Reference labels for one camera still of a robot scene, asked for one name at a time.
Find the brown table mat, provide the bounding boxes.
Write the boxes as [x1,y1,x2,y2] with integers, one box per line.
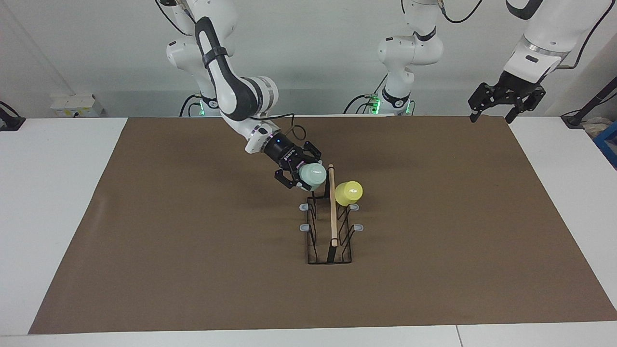
[28,115,617,335]

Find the pale green plastic cup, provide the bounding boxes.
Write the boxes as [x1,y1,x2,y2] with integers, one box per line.
[297,162,327,191]

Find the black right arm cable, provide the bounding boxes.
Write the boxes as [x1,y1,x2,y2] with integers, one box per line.
[260,112,308,141]

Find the blue box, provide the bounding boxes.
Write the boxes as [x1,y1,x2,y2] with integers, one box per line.
[594,120,617,169]

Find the black right base cable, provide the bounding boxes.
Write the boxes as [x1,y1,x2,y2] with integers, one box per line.
[179,94,202,117]

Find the black stand base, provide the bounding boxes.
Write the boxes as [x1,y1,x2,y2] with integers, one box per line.
[0,101,26,132]

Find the black wire cup rack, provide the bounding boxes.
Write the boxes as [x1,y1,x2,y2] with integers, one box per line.
[299,164,364,265]

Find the black base cable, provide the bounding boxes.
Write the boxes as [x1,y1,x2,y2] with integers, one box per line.
[179,94,202,117]
[343,94,381,115]

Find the white wall power strip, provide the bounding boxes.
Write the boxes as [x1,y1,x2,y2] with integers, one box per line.
[51,94,104,118]

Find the black angled stand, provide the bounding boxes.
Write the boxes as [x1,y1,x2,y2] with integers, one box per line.
[562,76,617,128]

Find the black left base cable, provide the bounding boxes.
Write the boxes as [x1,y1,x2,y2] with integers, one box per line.
[343,94,381,115]

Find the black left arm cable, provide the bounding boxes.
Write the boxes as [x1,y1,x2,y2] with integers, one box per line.
[438,0,617,73]

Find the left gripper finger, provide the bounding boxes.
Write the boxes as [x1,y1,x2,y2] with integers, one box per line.
[469,83,499,123]
[505,89,546,124]

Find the pale crumpled bag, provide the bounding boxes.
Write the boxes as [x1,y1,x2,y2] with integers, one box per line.
[582,117,615,139]

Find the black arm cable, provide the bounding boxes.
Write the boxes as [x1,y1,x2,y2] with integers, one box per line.
[438,0,617,73]
[260,112,308,141]

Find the yellow plastic cup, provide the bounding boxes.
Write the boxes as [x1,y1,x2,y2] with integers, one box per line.
[335,181,364,207]

